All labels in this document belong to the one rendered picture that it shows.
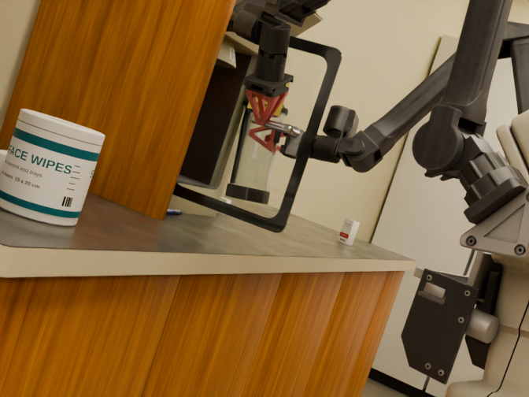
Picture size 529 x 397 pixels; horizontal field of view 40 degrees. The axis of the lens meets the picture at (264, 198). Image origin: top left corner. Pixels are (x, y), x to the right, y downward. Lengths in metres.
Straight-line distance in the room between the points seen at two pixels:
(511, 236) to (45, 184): 0.67
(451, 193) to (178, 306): 3.35
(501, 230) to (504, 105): 3.53
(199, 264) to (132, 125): 0.41
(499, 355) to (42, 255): 0.72
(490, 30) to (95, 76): 0.88
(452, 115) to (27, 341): 0.68
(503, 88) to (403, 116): 3.01
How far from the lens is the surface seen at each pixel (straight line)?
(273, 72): 1.42
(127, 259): 1.10
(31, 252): 0.94
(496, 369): 1.24
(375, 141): 1.58
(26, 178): 1.10
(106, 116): 1.61
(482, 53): 1.13
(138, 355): 1.29
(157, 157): 1.52
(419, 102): 1.61
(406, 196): 4.60
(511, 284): 1.22
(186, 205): 1.75
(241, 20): 1.46
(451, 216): 4.53
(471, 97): 1.12
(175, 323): 1.35
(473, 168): 1.08
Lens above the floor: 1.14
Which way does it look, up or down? 3 degrees down
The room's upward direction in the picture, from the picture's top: 19 degrees clockwise
